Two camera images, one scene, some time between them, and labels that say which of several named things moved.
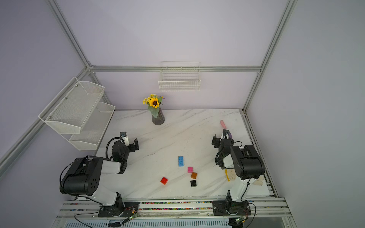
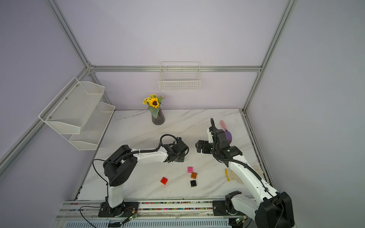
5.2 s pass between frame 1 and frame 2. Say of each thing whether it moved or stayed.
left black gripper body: moved
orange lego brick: stayed
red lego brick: stayed
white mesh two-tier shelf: stayed
